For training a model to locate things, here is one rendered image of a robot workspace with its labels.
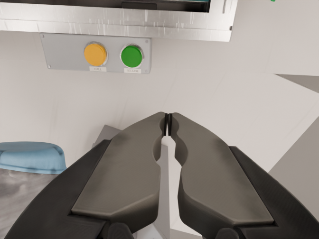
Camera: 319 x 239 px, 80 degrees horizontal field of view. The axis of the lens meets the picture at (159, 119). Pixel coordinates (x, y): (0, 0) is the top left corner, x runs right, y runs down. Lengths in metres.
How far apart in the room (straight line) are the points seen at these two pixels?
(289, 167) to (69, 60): 2.00
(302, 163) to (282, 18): 1.75
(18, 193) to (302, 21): 0.62
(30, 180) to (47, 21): 0.28
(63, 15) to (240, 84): 0.42
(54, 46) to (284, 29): 0.49
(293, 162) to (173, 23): 1.88
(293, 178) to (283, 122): 1.64
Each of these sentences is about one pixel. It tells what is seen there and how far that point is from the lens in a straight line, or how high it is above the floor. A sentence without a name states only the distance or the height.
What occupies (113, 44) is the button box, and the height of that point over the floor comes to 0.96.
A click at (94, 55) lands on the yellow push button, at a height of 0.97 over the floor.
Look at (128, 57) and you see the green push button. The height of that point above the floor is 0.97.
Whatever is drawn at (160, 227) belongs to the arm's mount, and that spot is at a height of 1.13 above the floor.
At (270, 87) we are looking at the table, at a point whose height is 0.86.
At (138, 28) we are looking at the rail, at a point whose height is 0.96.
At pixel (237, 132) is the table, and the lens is 0.62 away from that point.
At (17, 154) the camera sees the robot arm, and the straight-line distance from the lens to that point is 0.32.
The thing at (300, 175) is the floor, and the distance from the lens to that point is 2.27.
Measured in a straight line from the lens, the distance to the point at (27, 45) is 0.59.
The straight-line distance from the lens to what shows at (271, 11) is 0.54.
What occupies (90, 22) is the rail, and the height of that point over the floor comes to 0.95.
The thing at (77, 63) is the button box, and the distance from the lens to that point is 0.43.
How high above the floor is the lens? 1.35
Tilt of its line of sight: 61 degrees down
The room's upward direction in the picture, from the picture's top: 177 degrees counter-clockwise
